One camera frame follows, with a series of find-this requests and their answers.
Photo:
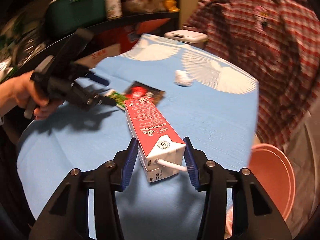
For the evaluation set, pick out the black storage shelf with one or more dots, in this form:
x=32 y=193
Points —
x=27 y=38

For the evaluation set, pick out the red white cardboard box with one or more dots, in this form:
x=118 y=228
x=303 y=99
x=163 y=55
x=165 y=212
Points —
x=93 y=59

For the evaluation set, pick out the dark red snack packet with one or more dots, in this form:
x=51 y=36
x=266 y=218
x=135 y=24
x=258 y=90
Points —
x=139 y=90

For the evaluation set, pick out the person's left hand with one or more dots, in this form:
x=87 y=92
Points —
x=18 y=90

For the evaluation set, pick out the red white milk carton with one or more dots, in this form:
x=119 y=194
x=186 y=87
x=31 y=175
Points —
x=160 y=149

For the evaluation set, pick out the white crumpled tissue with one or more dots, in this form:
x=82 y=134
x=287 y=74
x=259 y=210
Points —
x=182 y=78

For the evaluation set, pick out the white lidded bin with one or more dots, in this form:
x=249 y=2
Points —
x=192 y=38

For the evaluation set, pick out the green snack wrapper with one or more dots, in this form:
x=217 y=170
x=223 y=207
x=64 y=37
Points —
x=117 y=97

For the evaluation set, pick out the pink plastic trash bin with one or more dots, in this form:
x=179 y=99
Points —
x=263 y=196

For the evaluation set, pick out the bagged food on shelf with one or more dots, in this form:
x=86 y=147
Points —
x=144 y=6

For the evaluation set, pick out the yellow bag on shelf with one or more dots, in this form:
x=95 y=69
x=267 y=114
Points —
x=171 y=6

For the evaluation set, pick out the glass jar with label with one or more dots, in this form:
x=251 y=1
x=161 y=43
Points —
x=113 y=9

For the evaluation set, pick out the red plaid shirt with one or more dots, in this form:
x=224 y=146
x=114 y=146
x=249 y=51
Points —
x=275 y=41

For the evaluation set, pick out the blue tablecloth with white wings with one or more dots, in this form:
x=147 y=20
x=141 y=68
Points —
x=218 y=112

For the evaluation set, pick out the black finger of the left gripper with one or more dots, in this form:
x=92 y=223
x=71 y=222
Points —
x=94 y=77

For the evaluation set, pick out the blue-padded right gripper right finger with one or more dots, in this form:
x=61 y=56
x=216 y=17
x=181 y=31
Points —
x=191 y=164

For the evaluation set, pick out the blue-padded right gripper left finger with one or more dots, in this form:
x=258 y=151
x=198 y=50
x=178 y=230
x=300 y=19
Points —
x=128 y=163

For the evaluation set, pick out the green plastic container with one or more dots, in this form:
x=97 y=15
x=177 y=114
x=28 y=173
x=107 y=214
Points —
x=66 y=15

